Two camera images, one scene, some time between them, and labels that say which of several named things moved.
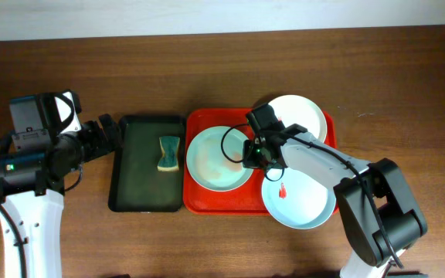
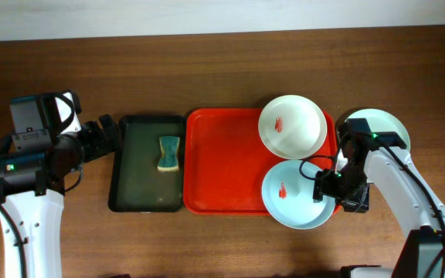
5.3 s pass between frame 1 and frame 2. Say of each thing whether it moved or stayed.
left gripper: stayed
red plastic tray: stayed
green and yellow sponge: stayed
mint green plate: moved
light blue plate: stayed
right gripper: moved
